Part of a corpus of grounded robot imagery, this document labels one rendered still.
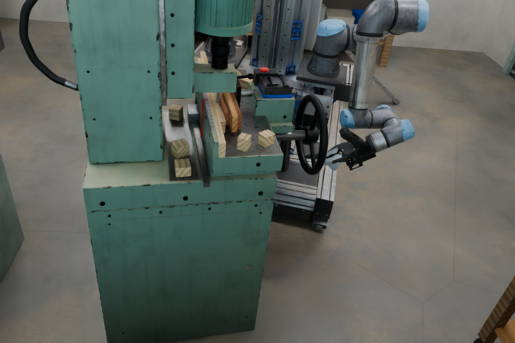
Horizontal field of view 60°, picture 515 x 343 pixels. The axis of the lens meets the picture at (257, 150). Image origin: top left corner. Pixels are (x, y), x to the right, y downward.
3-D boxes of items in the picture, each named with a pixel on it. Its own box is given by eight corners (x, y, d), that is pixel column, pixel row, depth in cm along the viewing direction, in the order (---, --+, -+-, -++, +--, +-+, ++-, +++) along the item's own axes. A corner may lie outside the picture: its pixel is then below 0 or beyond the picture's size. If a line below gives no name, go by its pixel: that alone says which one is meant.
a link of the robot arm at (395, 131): (408, 128, 170) (418, 141, 163) (381, 139, 171) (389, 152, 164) (404, 112, 165) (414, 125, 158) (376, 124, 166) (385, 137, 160)
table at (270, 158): (311, 170, 136) (314, 154, 132) (212, 175, 129) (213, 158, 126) (267, 82, 184) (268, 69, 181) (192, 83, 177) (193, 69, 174)
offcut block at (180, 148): (189, 155, 143) (189, 144, 141) (176, 158, 141) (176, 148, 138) (183, 148, 146) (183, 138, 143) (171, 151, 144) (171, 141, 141)
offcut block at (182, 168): (191, 176, 134) (191, 167, 132) (175, 177, 133) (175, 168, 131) (188, 167, 138) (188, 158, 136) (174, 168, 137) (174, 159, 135)
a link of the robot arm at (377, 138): (385, 138, 160) (376, 125, 166) (372, 142, 160) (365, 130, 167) (388, 152, 164) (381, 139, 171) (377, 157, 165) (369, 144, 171)
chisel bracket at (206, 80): (235, 96, 140) (237, 72, 135) (191, 97, 137) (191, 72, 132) (231, 86, 146) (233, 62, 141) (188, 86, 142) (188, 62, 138)
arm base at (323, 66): (308, 61, 213) (312, 42, 207) (339, 66, 211) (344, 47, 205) (305, 74, 200) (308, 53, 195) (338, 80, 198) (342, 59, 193)
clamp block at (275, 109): (292, 122, 152) (296, 99, 147) (254, 124, 149) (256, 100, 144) (281, 102, 164) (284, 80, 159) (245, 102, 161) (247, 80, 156)
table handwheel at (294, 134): (339, 133, 139) (315, 77, 159) (278, 135, 135) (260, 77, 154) (318, 191, 160) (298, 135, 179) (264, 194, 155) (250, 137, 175)
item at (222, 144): (224, 157, 127) (226, 142, 124) (218, 158, 126) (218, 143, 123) (201, 69, 175) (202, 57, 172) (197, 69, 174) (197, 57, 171)
